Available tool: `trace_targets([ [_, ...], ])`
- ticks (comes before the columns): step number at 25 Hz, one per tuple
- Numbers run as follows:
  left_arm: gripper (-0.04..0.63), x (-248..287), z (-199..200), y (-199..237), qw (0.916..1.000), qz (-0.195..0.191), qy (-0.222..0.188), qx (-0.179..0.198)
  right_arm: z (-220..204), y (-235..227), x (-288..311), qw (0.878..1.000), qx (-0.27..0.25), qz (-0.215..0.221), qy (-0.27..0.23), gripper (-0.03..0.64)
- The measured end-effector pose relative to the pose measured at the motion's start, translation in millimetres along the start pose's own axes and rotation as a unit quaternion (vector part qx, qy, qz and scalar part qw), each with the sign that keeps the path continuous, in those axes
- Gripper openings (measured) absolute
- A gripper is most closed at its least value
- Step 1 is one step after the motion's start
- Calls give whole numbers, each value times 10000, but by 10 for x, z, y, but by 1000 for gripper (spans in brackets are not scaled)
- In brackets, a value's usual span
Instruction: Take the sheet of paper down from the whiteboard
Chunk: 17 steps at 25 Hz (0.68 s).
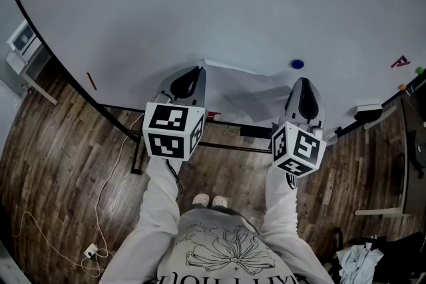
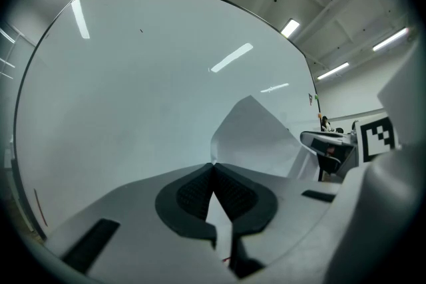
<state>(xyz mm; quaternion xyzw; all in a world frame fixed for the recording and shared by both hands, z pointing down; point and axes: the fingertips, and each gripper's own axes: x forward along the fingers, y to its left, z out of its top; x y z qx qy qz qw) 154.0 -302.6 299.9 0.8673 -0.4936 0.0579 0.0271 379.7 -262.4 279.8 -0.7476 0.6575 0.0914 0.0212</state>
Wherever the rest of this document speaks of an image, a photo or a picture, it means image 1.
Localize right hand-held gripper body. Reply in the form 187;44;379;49
270;119;337;180

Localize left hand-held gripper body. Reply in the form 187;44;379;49
142;91;206;161

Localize white paper sheet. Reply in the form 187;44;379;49
198;58;294;124

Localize large white whiteboard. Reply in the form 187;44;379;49
0;0;426;144

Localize person's right forearm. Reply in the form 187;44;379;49
259;166;333;284

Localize person's left forearm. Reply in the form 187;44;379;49
109;158;183;284

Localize black metal wire frame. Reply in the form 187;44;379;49
130;131;278;174

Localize white and black eraser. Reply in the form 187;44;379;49
353;103;384;122

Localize thin red strip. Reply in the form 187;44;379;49
86;72;99;91

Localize person's left shoe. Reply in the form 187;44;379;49
192;194;211;209

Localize person's shoe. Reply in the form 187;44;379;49
211;195;230;210
192;194;211;209

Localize red letter-shaped magnet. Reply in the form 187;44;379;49
390;55;411;69

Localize person's right shoe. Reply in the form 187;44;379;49
211;195;230;210

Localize grey-topped desk with white legs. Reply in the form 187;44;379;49
354;94;426;217

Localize person's white printed shirt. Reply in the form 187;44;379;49
156;208;301;284

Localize pale crumpled clothes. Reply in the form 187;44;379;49
335;241;384;284

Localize white side table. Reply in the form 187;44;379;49
5;19;59;106

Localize white power strip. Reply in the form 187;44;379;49
83;242;99;259

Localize white power cable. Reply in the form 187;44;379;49
11;211;114;278
94;111;146;259

